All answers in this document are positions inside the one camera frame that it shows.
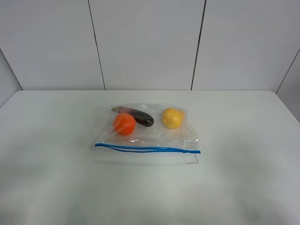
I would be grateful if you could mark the dark purple eggplant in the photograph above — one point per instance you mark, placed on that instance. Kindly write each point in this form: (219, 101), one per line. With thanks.
(140, 117)

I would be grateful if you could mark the orange fruit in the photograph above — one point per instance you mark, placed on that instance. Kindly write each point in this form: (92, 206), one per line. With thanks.
(124, 124)

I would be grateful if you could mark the yellow pear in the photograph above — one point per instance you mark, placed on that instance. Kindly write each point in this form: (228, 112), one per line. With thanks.
(172, 118)

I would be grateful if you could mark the clear plastic zip bag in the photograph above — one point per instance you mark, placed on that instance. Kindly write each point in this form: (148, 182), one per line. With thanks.
(156, 145)

